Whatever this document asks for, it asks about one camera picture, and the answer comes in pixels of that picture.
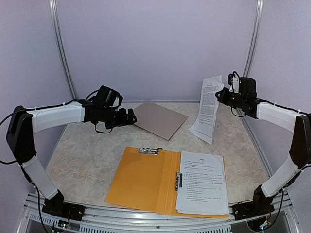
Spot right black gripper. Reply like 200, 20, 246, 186
215, 87, 246, 109

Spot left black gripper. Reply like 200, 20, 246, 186
100, 107, 137, 129

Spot pink-brown file folder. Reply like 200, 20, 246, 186
134, 102, 188, 141

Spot white printed sheet dense text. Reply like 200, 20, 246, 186
189, 75, 224, 144

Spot orange folder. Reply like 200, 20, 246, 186
106, 147, 229, 218

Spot white printed sheet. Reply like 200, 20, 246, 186
175, 151, 229, 216

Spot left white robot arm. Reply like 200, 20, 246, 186
1, 85, 137, 216

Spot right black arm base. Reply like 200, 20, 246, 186
232, 185, 276, 220

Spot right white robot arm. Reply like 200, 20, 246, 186
215, 72, 311, 216

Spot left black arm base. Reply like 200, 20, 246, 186
42, 190, 85, 221

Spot orange folder edge clip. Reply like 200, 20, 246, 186
138, 147, 163, 155

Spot orange folder centre clip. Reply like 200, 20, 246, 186
175, 171, 183, 191

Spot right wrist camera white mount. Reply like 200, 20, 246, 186
228, 71, 240, 93

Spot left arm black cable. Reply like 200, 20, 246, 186
0, 89, 123, 165

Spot right aluminium frame post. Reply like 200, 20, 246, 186
243, 0, 264, 77

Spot aluminium frame post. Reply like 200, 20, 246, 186
243, 0, 264, 77
49, 0, 78, 99

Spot left aluminium frame post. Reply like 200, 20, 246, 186
49, 0, 78, 99

